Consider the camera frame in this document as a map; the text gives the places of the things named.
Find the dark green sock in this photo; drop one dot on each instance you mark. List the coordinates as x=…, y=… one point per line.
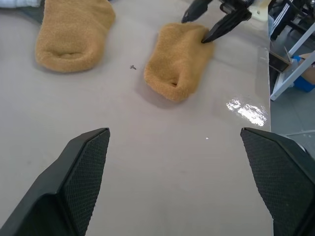
x=37, y=12

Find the brown cardboard box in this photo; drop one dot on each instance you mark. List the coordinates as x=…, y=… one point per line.
x=278, y=61

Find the light grey sock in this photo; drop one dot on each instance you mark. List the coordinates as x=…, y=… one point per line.
x=17, y=3

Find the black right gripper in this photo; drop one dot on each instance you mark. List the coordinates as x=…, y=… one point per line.
x=236, y=5

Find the blue box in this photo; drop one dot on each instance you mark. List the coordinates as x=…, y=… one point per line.
x=306, y=84

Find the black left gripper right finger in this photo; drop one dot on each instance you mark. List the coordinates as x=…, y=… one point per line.
x=283, y=186

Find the black white-striped fabric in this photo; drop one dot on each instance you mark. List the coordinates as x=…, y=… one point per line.
x=280, y=17

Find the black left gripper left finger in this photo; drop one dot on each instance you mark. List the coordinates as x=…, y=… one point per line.
x=73, y=186

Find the mustard yellow sock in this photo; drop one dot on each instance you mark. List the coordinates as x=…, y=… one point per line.
x=177, y=64
x=73, y=37

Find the white metal frame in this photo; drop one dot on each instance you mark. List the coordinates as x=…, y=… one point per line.
x=283, y=83

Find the small dark speck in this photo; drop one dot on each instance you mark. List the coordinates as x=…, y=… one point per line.
x=133, y=67

